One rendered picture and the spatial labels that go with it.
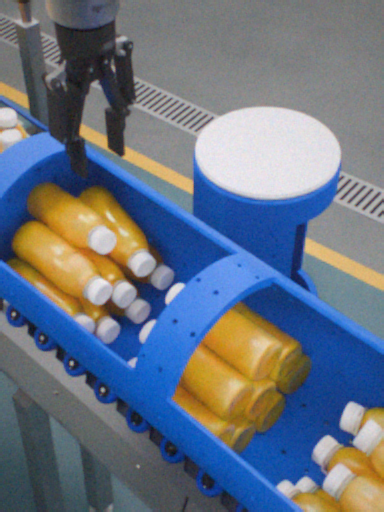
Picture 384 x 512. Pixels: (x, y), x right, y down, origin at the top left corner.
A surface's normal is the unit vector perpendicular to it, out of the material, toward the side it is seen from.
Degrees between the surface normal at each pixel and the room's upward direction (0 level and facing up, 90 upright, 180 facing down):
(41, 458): 90
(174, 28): 0
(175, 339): 41
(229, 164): 0
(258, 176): 0
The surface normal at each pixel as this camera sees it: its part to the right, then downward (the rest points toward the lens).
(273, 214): 0.02, 0.71
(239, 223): -0.36, 0.66
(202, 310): -0.23, -0.50
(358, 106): 0.00, -0.70
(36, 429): 0.71, 0.50
